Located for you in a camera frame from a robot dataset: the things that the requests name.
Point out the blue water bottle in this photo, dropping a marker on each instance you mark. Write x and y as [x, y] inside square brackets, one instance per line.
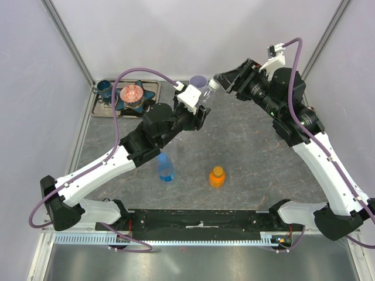
[165, 168]

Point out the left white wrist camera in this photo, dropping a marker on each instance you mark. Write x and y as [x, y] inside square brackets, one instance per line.
[190, 97]

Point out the dark blue teacup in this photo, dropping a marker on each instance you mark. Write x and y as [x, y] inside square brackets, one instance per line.
[103, 89]

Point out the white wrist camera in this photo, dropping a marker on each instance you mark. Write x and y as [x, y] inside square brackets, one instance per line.
[276, 58]
[190, 97]

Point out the lavender plastic cup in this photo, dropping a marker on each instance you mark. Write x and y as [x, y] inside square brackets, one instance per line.
[199, 82]

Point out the orange juice bottle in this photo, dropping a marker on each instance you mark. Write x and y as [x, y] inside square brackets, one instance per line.
[217, 177]

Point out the blue star-shaped dish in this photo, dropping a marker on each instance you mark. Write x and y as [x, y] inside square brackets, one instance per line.
[139, 108]

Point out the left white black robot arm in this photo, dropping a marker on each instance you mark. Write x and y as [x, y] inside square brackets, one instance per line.
[64, 197]

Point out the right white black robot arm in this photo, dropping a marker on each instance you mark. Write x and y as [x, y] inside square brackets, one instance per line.
[280, 95]

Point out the clear plastic bottle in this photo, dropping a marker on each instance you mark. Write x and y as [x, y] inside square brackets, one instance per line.
[206, 98]

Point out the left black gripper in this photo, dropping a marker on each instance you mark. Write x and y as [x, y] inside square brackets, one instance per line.
[197, 123]

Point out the red patterned bowl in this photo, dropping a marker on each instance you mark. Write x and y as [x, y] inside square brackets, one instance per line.
[132, 94]

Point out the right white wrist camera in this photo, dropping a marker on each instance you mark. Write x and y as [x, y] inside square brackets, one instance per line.
[276, 58]

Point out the slotted cable duct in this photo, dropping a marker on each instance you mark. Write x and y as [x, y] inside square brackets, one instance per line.
[113, 239]

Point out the metal tray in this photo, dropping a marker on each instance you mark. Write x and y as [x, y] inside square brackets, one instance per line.
[102, 107]

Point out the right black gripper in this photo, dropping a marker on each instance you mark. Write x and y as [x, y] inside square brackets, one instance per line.
[228, 79]

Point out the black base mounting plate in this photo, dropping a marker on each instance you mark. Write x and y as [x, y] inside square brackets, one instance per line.
[149, 224]

